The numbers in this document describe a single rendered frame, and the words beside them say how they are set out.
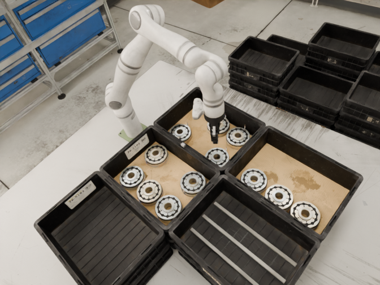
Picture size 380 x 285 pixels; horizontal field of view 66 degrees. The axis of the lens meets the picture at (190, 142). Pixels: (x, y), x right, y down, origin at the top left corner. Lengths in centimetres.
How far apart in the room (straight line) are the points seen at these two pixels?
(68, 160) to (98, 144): 17
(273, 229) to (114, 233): 59
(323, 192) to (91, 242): 89
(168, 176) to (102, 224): 32
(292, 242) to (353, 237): 29
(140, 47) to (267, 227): 81
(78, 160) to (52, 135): 127
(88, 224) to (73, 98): 202
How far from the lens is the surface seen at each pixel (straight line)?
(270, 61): 228
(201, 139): 133
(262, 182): 118
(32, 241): 150
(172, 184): 122
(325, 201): 122
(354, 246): 133
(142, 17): 104
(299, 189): 122
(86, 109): 293
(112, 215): 123
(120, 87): 126
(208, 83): 89
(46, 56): 298
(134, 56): 116
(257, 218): 115
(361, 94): 215
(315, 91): 225
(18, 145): 298
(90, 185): 125
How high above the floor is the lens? 188
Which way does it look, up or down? 52 degrees down
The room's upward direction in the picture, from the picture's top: 11 degrees counter-clockwise
